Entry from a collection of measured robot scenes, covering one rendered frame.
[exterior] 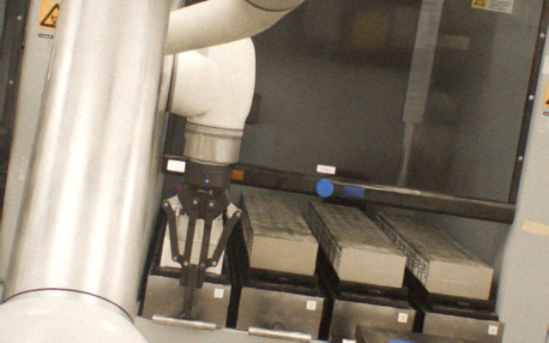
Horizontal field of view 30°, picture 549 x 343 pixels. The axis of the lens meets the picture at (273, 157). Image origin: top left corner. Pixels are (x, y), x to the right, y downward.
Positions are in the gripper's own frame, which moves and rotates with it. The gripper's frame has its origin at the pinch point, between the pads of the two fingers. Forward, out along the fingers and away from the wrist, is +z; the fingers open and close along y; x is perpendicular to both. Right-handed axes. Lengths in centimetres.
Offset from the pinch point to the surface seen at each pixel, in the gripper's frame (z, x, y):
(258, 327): 4.7, 1.8, -11.6
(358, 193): -17.8, -8.5, -25.7
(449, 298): -2.6, -6.1, -43.4
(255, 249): -5.7, -9.6, -10.0
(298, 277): -2.7, -6.1, -17.6
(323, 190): -17.5, -7.5, -19.7
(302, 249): -6.8, -9.7, -17.9
